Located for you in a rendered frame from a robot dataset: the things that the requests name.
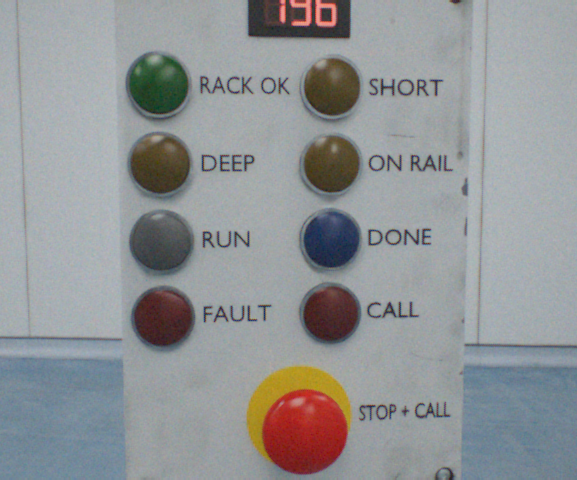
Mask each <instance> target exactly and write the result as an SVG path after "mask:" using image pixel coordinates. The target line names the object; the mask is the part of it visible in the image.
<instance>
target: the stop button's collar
mask: <svg viewBox="0 0 577 480"><path fill-rule="evenodd" d="M303 389H308V390H315V391H320V392H322V393H326V394H327V395H328V396H330V397H331V398H333V399H334V400H335V401H336V402H337V404H338V405H339V406H340V408H341V409H342V411H343V413H344V415H345V417H346V420H347V423H348V435H349V432H350V429H351V425H352V407H351V403H350V399H349V397H348V395H347V393H346V392H345V390H344V389H343V387H342V386H341V384H340V383H339V382H338V381H337V380H336V379H335V378H334V377H333V376H332V375H330V374H329V373H327V371H325V370H322V369H320V368H318V367H314V366H288V367H284V368H281V369H279V370H277V371H275V372H273V373H271V375H269V376H268V377H267V378H265V379H264V380H263V381H262V382H261V383H260V384H259V385H258V387H257V388H256V390H255V391H254V393H253V394H252V396H251V398H250V400H249V403H248V407H247V413H246V423H247V430H248V434H249V437H250V440H251V442H252V444H253V445H254V447H255V448H256V449H257V450H258V452H259V453H260V454H261V455H262V456H263V457H264V458H265V459H267V460H268V461H270V462H271V463H272V464H274V463H273V462H272V461H271V458H270V457H269V456H268V454H267V452H266V450H265V446H264V444H263V439H262V425H263V421H264V418H265V416H266V414H267V412H268V410H269V409H270V408H271V405H272V404H273V403H274V402H275V401H276V400H277V399H278V398H279V397H281V396H282V395H284V394H286V393H290V392H293V391H297V390H303ZM420 405H423V406H425V404H424V403H419V404H417V406H416V407H415V415H416V416H417V417H419V418H423V417H425V418H427V416H428V414H433V416H434V417H435V413H434V410H433V406H432V403H431V402H430V404H429V408H428V411H427V414H426V416H425V415H423V416H418V415H417V408H418V406H420ZM391 406H393V407H395V409H394V411H391ZM362 407H363V408H365V406H364V405H361V406H360V407H359V411H360V413H361V414H362V415H363V417H364V418H359V420H364V419H365V414H364V413H363V412H362V411H361V408H362ZM367 407H370V420H372V407H376V405H366V408H367ZM381 407H384V408H385V411H386V413H385V416H384V417H382V418H380V417H379V414H378V412H379V409H380V408H381ZM430 407H431V409H432V411H431V412H429V410H430ZM395 412H396V406H395V405H394V404H389V419H391V413H395ZM376 413H377V417H378V418H379V419H381V420H382V419H385V417H387V413H388V412H387V408H386V406H385V405H382V404H381V405H380V406H379V407H378V408H377V412H376ZM436 417H443V415H438V402H436ZM274 465H275V464H274Z"/></svg>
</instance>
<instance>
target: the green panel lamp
mask: <svg viewBox="0 0 577 480"><path fill-rule="evenodd" d="M188 85H189V84H188V78H187V75H186V73H185V69H184V67H183V66H182V65H181V64H180V63H179V62H178V61H177V60H176V59H174V58H172V57H170V56H164V55H152V56H146V57H144V58H142V59H141V60H139V61H138V62H137V63H136V64H135V66H134V67H133V69H132V70H131V72H130V76H129V91H130V95H131V97H132V99H133V100H134V102H135V103H136V104H137V105H138V106H139V107H140V108H141V109H142V110H144V111H146V112H148V113H154V114H165V113H172V112H173V111H175V110H177V109H178V108H179V107H180V106H181V105H182V104H183V103H184V102H185V98H186V96H187V92H188Z"/></svg>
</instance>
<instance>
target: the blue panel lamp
mask: <svg viewBox="0 0 577 480"><path fill-rule="evenodd" d="M358 242H359V236H358V231H357V227H356V225H355V224H354V222H353V221H352V220H351V219H350V218H349V217H347V216H346V215H344V214H342V213H338V212H326V213H323V214H320V215H318V216H316V217H315V218H314V219H313V220H312V221H311V222H310V223H309V224H308V226H307V227H306V229H305V232H304V237H303V243H304V248H305V252H306V253H307V255H308V256H309V257H310V258H311V259H312V260H313V261H314V262H315V263H317V264H319V265H321V266H324V267H329V268H332V267H338V266H341V265H343V264H345V263H347V262H348V261H349V260H350V259H352V257H353V256H354V255H355V254H356V250H357V247H358Z"/></svg>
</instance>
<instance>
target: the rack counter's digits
mask: <svg viewBox="0 0 577 480"><path fill-rule="evenodd" d="M262 27H289V28H333V29H339V0H262Z"/></svg>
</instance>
